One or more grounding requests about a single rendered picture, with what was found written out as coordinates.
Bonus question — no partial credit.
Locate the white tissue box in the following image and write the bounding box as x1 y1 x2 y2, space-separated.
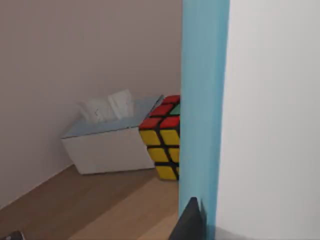
60 94 165 176

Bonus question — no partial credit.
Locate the dark grey flat object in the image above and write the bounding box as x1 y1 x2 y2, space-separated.
0 230 25 240

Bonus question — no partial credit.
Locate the colourful puzzle cube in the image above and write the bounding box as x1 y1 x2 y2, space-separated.
138 94 182 182

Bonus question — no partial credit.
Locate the light blue and white book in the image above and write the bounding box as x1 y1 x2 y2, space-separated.
177 0 320 240

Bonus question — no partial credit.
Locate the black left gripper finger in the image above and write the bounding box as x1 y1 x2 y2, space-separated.
169 196 208 240

